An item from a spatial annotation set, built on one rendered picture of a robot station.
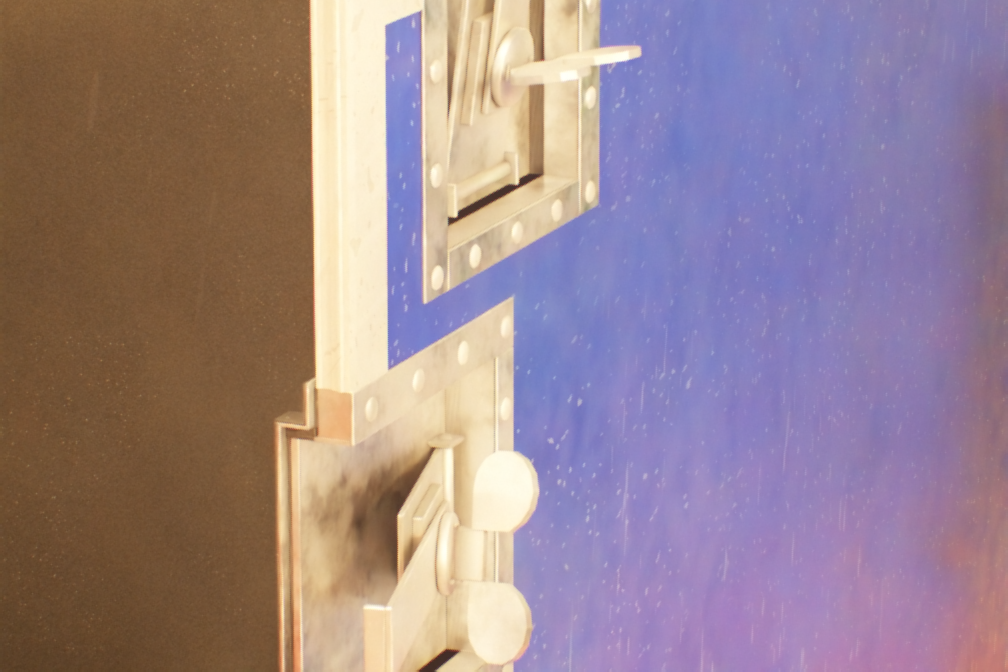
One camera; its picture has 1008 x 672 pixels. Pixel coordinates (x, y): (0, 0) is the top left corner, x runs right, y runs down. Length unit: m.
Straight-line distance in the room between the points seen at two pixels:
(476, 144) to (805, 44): 0.26
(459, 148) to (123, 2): 1.10
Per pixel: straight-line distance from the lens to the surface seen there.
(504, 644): 1.06
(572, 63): 1.09
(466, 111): 1.08
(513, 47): 1.08
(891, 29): 1.42
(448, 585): 1.07
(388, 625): 1.00
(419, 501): 1.07
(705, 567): 1.29
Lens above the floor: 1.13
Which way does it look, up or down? 16 degrees down
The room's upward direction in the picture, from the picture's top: straight up
